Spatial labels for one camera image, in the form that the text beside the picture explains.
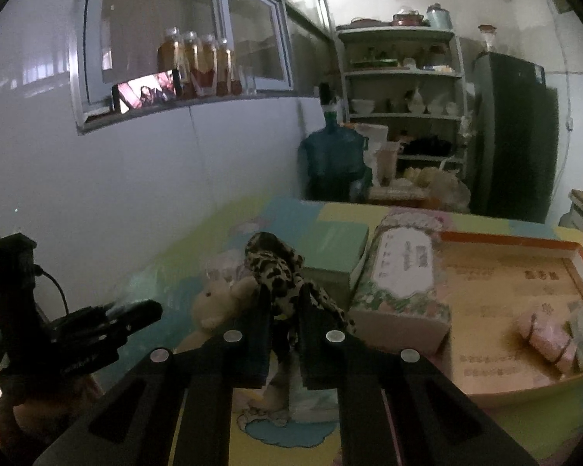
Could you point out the glass jar with lid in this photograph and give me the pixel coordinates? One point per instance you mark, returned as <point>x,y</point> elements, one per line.
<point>487,39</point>

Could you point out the beige plush toy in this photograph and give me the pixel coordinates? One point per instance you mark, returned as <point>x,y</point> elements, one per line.
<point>213,306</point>

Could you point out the mint green box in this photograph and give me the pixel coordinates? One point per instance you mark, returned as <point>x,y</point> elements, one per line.
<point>335,242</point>

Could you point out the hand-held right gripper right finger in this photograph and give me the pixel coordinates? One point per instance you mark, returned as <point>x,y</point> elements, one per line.
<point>316,349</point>

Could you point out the white shelf rack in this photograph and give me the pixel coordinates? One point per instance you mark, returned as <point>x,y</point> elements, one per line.
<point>403,73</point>

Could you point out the orange cardboard box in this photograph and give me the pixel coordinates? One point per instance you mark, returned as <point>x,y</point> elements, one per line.
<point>490,310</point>

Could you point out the black refrigerator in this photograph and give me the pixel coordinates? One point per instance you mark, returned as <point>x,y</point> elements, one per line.
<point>515,141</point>

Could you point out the teal pot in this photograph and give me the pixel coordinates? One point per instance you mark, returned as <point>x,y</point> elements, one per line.
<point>439,17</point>

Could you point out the pink plastic jar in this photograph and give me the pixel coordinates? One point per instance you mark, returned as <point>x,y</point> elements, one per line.
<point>386,165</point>

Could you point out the white carton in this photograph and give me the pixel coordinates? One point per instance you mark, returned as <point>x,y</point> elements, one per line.
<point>374,138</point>

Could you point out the leopard print cloth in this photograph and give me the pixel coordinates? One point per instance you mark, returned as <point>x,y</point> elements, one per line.
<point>272,267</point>

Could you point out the person's left hand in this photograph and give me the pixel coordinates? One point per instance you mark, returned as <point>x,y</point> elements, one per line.
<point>39,412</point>

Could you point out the phone on window sill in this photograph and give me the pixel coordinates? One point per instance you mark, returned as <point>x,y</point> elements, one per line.
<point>145,92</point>

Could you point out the clear plastic bag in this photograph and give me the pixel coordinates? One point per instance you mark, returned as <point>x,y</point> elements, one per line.
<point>442,187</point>

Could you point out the red pot with lid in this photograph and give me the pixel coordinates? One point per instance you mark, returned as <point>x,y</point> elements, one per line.
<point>408,17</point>

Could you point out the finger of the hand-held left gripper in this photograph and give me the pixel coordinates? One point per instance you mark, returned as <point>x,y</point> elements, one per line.
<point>136,315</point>

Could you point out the floral tissue pack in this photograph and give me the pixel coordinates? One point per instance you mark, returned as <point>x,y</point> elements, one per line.
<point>403,272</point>

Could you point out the black water pump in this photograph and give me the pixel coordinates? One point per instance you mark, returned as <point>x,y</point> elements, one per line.
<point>327,102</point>

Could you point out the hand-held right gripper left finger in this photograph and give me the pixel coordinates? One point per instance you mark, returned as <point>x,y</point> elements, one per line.
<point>257,349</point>

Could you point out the pink soft pack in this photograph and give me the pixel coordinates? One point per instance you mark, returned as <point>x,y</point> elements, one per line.
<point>546,335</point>

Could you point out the blue water jug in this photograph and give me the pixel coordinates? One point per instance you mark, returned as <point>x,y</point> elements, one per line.
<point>333,160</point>

